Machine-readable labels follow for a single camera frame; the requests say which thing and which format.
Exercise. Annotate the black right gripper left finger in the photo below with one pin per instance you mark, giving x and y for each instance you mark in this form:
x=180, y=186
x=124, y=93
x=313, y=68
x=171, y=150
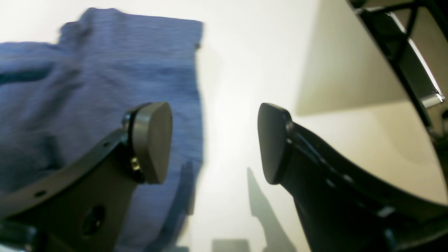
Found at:
x=81, y=207

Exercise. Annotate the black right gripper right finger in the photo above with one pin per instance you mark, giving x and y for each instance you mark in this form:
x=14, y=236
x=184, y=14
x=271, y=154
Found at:
x=341, y=207

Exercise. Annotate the dark blue t-shirt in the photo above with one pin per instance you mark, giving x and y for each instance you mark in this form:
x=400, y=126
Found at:
x=59, y=100

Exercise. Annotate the grey cardboard box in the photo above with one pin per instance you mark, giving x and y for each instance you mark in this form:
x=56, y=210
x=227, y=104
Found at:
x=351, y=98

